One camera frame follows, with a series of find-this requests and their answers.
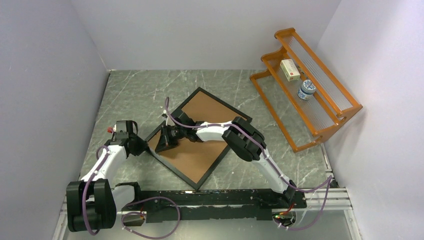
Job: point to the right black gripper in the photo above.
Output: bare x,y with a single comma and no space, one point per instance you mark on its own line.
165,142

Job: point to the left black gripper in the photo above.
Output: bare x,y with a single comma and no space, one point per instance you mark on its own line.
142,145

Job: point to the brown backing board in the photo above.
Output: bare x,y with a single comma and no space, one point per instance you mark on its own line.
198,155

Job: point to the black picture frame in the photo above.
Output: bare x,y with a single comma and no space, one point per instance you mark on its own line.
198,184

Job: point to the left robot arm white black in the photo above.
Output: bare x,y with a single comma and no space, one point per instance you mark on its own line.
92,204

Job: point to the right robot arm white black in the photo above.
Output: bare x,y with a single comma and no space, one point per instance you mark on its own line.
244,139

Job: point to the white red carton box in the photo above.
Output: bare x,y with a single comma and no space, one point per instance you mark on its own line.
290,70

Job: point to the orange wooden rack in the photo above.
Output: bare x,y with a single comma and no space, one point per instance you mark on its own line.
319,98

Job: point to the blue white ceramic jar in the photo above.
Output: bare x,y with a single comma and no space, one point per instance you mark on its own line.
306,89

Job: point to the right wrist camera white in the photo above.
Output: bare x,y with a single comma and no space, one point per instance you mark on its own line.
164,115

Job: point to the aluminium rail profile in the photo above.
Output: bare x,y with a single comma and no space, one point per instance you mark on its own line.
332,199

